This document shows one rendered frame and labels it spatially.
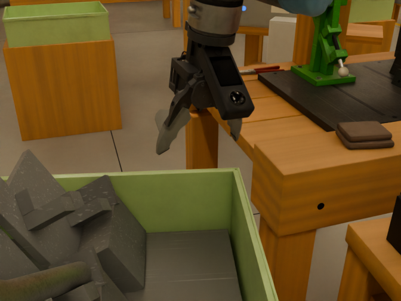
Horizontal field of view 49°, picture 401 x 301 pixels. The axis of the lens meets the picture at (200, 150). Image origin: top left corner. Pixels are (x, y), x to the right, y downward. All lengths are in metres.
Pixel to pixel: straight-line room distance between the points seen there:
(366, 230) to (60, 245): 0.50
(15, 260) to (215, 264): 0.31
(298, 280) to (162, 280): 0.43
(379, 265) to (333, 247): 1.37
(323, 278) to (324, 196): 1.08
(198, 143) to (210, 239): 0.73
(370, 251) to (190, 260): 0.29
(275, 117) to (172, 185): 0.47
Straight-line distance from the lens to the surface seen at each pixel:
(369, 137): 0.97
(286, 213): 0.90
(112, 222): 0.67
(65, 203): 0.57
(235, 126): 0.75
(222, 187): 0.74
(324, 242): 2.15
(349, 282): 0.88
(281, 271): 1.00
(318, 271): 2.00
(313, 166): 0.88
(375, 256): 0.78
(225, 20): 0.63
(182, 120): 0.68
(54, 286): 0.49
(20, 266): 0.55
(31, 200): 0.59
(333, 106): 1.17
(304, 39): 1.50
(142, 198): 0.74
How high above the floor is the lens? 1.33
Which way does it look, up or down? 28 degrees down
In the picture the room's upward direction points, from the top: straight up
